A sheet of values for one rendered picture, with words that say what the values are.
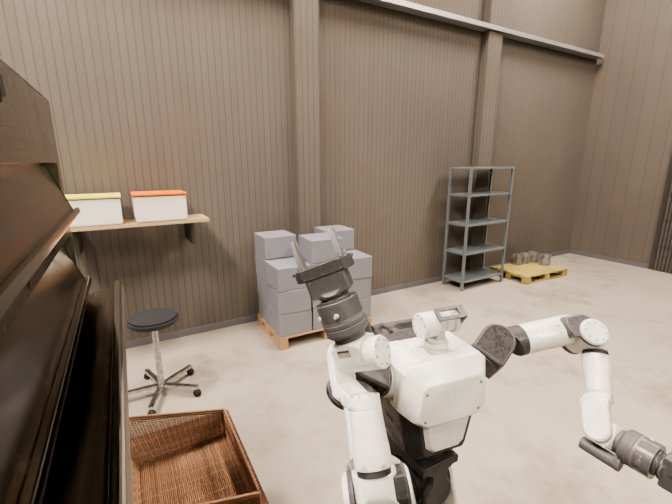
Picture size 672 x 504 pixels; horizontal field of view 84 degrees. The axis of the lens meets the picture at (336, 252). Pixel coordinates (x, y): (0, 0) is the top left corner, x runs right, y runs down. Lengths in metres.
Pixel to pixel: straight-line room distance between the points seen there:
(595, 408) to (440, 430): 0.42
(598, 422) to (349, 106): 4.33
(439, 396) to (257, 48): 4.08
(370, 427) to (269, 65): 4.17
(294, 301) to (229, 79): 2.39
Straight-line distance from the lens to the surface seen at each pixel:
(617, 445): 1.28
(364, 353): 0.74
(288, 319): 3.92
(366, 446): 0.78
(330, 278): 0.73
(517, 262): 7.22
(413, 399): 1.01
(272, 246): 4.04
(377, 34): 5.38
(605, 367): 1.33
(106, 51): 4.28
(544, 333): 1.27
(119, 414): 0.85
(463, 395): 1.08
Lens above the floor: 1.90
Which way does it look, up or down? 14 degrees down
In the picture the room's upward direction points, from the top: straight up
